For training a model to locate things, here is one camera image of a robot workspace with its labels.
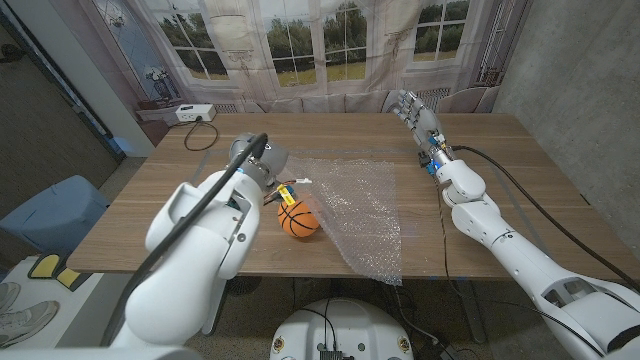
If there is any black floor cable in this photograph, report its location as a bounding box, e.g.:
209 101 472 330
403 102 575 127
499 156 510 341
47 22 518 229
389 279 454 360

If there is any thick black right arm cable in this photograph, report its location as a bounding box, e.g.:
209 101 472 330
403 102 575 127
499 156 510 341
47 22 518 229
451 143 640 295

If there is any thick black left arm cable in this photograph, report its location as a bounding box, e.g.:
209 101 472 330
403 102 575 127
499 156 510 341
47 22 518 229
99 132 270 347

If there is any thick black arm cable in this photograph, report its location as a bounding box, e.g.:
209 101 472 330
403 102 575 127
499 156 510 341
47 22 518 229
451 143 640 295
99 132 270 347

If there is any white power strip box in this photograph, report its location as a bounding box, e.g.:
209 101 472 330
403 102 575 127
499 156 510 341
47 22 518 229
175 103 217 123

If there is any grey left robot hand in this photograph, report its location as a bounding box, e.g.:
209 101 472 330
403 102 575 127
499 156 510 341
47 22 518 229
228 132 290 191

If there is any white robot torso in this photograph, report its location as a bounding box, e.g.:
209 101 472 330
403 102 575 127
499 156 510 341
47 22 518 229
269 298 415 360

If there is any clear bubble wrap sheet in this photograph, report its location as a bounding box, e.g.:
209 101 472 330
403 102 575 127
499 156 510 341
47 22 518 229
282 156 404 286

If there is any black torso cable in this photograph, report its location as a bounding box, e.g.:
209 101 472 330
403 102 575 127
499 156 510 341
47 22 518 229
298 298 338 352

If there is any white table leg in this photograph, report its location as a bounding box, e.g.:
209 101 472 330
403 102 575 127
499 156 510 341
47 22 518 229
201 277 226 336

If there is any grey table leg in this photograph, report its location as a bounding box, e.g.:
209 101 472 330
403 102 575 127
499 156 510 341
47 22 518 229
453 279 489 344

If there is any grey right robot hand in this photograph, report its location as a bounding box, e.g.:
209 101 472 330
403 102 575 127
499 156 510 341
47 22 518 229
391 89 454 177

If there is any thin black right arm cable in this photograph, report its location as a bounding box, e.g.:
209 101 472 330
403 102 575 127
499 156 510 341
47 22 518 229
434 179 606 357

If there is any printed window backdrop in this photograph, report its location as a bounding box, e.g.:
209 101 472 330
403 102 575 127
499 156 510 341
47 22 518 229
92 0 531 115

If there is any white floor board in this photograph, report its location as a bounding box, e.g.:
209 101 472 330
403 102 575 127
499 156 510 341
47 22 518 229
0 254 132 349

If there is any yellow black foot pedal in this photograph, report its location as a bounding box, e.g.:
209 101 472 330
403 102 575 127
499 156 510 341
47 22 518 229
54 267 94 293
27 253 62 280

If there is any grey sneaker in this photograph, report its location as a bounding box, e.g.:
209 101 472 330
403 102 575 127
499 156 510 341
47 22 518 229
0 299 60 349
0 282 22 314

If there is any black power strip cable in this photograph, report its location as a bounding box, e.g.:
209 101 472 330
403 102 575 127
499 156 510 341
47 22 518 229
182 119 220 153

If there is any orange mini basketball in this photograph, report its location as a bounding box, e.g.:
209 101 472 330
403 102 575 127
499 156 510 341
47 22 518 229
277 199 321 239

